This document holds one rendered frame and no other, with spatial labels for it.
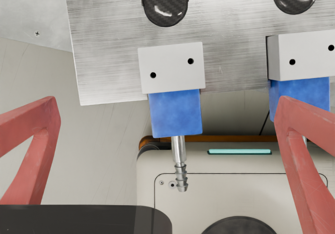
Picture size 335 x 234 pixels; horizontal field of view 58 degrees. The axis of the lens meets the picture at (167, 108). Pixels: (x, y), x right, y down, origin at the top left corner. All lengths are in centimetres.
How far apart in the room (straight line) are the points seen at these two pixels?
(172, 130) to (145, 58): 6
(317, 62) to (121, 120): 95
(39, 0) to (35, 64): 88
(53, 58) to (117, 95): 93
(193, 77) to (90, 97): 9
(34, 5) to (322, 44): 27
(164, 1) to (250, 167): 71
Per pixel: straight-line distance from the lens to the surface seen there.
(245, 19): 27
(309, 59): 26
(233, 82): 27
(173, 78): 24
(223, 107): 115
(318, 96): 28
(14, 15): 36
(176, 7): 27
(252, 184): 94
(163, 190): 92
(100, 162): 121
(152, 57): 24
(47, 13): 34
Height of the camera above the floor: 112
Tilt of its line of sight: 81 degrees down
